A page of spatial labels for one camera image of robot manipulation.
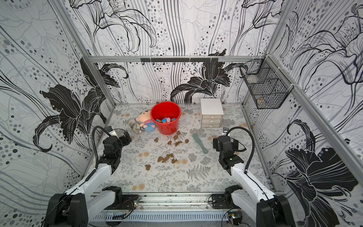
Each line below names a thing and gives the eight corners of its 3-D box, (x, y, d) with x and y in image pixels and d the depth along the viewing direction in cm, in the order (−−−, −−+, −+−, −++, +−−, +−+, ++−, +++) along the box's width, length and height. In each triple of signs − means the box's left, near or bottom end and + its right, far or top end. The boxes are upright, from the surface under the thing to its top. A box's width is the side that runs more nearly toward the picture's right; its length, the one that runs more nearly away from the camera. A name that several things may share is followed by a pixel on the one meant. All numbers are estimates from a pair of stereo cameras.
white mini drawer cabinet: (200, 128, 105) (202, 116, 94) (198, 101, 123) (199, 88, 112) (220, 128, 105) (224, 116, 94) (215, 101, 123) (218, 88, 112)
